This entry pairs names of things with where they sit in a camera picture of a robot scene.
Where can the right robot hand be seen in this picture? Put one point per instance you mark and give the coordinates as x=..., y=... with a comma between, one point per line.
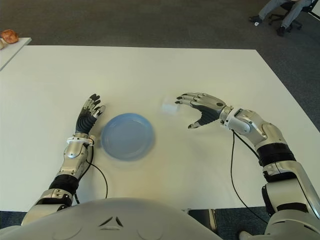
x=207, y=107

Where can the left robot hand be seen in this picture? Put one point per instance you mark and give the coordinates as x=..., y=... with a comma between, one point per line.
x=86, y=120

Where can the white charger block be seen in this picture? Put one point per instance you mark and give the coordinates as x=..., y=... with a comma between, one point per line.
x=170, y=106

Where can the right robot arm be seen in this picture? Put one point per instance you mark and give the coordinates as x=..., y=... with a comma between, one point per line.
x=275, y=150

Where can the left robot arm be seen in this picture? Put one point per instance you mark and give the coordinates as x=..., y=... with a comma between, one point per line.
x=67, y=160

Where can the blue plastic plate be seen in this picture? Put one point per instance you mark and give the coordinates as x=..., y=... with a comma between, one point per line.
x=127, y=137

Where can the white side table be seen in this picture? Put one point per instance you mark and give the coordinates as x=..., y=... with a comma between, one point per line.
x=11, y=51

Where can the grey robot torso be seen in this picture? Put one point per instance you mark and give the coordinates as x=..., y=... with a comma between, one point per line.
x=112, y=220

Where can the dark stand under table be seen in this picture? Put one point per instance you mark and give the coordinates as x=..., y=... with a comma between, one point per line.
x=202, y=220

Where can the black office chair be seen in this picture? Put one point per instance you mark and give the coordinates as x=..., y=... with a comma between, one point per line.
x=276, y=17

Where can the brown bread bun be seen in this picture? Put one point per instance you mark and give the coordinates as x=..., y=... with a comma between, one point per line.
x=9, y=36

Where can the beige round object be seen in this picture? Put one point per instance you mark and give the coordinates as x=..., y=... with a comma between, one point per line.
x=2, y=43

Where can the seated person grey trousers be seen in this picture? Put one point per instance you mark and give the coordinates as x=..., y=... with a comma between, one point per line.
x=291, y=13

